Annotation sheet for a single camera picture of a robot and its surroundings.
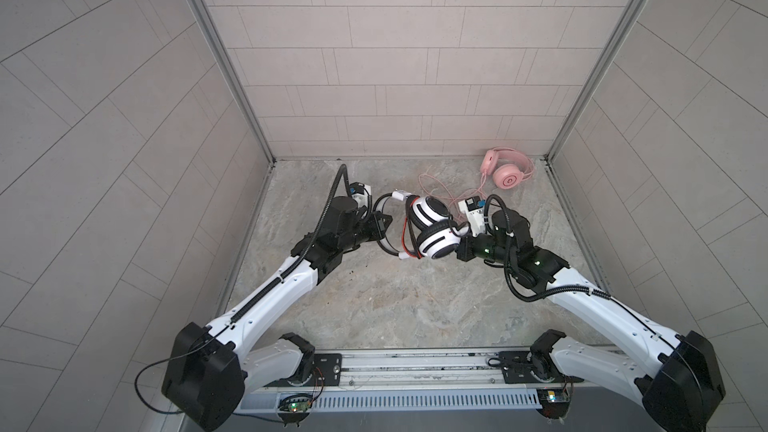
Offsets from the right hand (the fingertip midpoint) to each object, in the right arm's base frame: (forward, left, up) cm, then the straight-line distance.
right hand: (441, 239), depth 74 cm
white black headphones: (-7, +3, +15) cm, 16 cm away
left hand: (+6, +10, +3) cm, 12 cm away
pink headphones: (+34, -30, -11) cm, 47 cm away
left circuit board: (-30, +35, -14) cm, 48 cm away
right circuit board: (-33, -23, -20) cm, 45 cm away
